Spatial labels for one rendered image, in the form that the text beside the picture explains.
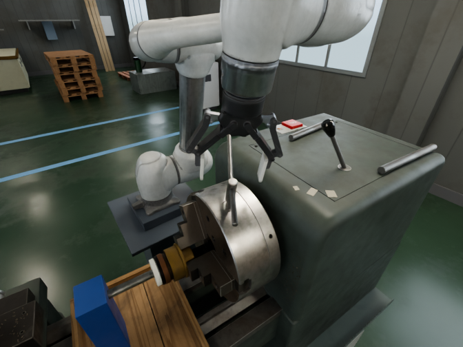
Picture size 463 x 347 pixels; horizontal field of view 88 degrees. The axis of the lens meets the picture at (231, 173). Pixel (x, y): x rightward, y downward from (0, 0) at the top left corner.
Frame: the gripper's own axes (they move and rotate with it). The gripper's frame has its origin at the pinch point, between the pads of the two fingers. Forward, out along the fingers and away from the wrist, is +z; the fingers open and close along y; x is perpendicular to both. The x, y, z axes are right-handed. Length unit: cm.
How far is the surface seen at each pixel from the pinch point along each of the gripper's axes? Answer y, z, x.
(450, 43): -197, 0, -168
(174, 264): 12.5, 19.7, 12.2
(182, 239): 11.1, 18.1, 6.3
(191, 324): 7.9, 40.9, 20.0
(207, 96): 0, 186, -413
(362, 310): -66, 71, 10
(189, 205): 9.7, 12.7, -0.5
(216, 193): 2.8, 8.7, -1.5
